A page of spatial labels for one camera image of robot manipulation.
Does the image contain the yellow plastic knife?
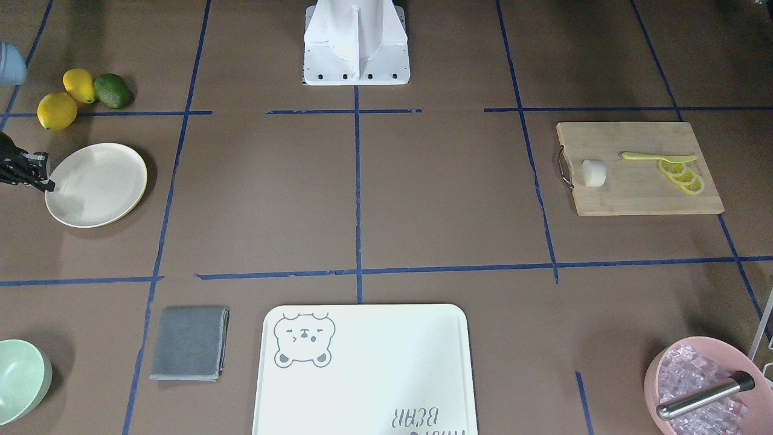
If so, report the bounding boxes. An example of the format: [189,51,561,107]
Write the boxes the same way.
[620,152,698,164]

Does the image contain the mint green bowl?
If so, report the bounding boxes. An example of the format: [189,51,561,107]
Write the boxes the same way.
[1,339,53,426]

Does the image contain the pink bowl with ice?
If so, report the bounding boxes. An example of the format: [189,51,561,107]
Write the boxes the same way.
[644,337,772,434]

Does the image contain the grey folded cloth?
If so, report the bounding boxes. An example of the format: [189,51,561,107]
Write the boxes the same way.
[150,306,230,382]

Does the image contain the lower yellow lemon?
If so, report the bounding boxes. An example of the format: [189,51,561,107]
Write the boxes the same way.
[37,92,78,131]

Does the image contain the white bear tray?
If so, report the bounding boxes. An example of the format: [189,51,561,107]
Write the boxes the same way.
[252,303,480,434]

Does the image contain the steel scoop handle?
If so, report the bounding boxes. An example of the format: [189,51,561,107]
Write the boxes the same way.
[655,371,755,421]

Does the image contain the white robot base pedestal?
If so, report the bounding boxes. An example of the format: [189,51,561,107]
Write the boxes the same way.
[302,1,411,86]

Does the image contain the blue cup at edge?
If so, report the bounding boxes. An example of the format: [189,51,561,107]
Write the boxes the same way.
[0,42,27,86]

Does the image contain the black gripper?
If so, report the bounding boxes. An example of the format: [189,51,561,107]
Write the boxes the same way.
[1,132,56,192]

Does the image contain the cream round plate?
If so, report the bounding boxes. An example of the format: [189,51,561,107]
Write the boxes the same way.
[45,143,147,228]

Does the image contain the bamboo cutting board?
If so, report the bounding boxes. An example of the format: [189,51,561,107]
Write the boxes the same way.
[557,121,725,216]

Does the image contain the green lime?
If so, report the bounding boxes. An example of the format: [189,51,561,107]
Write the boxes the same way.
[94,72,133,109]

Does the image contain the upper yellow lemon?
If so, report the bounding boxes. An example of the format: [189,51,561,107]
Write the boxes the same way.
[62,68,97,105]

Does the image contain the yellow lemon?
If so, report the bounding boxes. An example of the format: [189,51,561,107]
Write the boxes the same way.
[62,68,97,105]
[37,92,78,131]

